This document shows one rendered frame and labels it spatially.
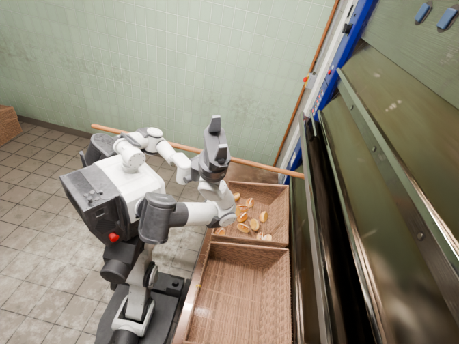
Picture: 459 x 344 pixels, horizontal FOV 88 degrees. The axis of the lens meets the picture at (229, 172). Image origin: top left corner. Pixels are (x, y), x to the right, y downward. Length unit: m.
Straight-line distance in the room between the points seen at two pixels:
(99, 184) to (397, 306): 0.92
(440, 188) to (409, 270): 0.21
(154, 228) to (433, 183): 0.76
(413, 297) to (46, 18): 3.36
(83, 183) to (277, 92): 2.02
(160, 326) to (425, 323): 1.57
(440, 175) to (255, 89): 2.05
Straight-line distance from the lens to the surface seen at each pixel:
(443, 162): 0.73
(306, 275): 1.29
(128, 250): 1.15
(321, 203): 1.01
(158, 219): 0.82
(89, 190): 0.93
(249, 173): 2.32
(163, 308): 1.98
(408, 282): 0.75
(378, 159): 0.94
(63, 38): 3.25
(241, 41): 2.46
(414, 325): 0.72
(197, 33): 2.54
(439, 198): 0.68
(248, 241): 1.57
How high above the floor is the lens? 2.04
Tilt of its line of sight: 40 degrees down
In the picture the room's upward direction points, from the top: 13 degrees clockwise
